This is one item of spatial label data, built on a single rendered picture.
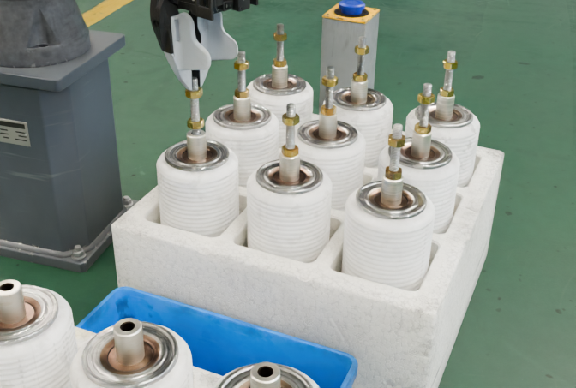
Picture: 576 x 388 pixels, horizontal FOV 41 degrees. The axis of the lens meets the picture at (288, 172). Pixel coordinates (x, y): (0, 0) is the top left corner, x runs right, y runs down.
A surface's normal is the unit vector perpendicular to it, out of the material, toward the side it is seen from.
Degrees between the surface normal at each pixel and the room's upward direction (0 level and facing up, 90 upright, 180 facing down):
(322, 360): 88
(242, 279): 90
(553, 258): 0
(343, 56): 90
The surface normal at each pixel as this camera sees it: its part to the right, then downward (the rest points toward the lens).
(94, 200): 0.96, 0.15
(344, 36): -0.40, 0.44
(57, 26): 0.72, 0.06
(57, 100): 0.47, 0.44
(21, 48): 0.11, 0.20
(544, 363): 0.02, -0.87
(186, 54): -0.63, 0.38
